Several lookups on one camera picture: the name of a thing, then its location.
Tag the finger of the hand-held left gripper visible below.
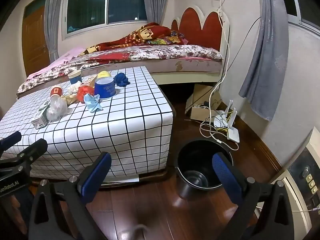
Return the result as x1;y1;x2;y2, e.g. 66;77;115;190
0;131;22;153
0;139;48;171

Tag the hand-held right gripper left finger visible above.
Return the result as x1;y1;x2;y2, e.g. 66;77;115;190
27;151;113;240

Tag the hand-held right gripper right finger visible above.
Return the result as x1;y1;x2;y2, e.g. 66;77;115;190
212;152;293;240

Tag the green white carton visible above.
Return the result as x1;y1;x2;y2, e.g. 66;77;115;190
32;100;50;130

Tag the black trash bin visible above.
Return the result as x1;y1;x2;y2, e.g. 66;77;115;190
176;138;233;198

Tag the clear plastic bag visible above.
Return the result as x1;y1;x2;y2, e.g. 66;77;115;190
46;97;68;122

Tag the beige paper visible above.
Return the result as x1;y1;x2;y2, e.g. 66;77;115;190
61;92;80;104

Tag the red paper cup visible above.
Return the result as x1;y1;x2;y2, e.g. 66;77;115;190
50;85;63;99

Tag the blue face mask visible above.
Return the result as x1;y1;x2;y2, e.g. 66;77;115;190
83;94;104;112

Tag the white tissue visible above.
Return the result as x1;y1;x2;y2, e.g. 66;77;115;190
68;81;83;94

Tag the red plastic bag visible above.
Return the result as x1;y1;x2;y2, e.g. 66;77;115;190
77;85;95;102

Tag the small blue paper cup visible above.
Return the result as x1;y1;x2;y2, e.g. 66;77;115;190
68;70;82;85

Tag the large blue paper cup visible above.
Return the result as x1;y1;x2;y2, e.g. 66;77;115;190
94;77;117;99

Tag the dark blue cloth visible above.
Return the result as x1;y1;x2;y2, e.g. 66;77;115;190
114;72;130;87

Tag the flat white router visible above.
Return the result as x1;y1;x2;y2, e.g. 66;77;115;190
227;126;240;143

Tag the white checkered tablecloth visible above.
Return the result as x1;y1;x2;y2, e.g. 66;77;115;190
0;66;174;183

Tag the white router with antennas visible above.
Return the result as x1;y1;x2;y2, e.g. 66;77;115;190
214;100;238;128

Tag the small cardboard box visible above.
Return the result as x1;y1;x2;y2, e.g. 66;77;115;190
190;104;218;122

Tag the large cardboard box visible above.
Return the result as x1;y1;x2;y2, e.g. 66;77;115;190
185;84;222;114

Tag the pink sheet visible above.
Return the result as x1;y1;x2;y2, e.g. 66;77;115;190
26;46;87;79

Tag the wooden door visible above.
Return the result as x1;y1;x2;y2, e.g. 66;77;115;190
21;0;50;77

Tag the tied grey curtain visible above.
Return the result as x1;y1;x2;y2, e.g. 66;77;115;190
239;0;293;122

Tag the floral bedsheet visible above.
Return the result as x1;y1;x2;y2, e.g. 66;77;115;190
17;44;223;93

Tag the red patterned blanket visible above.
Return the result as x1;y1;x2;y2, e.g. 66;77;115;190
79;22;188;57

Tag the bed with red headboard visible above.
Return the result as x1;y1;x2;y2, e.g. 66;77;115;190
16;7;230;100

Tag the large sliding window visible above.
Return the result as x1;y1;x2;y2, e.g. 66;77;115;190
61;0;150;39

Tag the aluminium framed window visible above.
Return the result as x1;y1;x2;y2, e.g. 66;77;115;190
282;0;320;35

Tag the white cable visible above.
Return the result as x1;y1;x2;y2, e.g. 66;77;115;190
200;0;239;152

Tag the black cable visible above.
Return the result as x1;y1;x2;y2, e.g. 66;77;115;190
197;17;262;110

